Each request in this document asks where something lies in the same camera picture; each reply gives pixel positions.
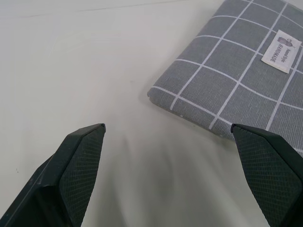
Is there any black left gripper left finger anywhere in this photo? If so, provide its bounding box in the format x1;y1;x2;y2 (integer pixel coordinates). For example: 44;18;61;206
0;123;107;227

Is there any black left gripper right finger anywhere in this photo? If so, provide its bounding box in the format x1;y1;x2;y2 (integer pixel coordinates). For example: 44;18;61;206
231;123;303;227

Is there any grey checked fabric pouch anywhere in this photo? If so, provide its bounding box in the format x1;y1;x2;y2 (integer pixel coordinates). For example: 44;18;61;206
146;0;303;157

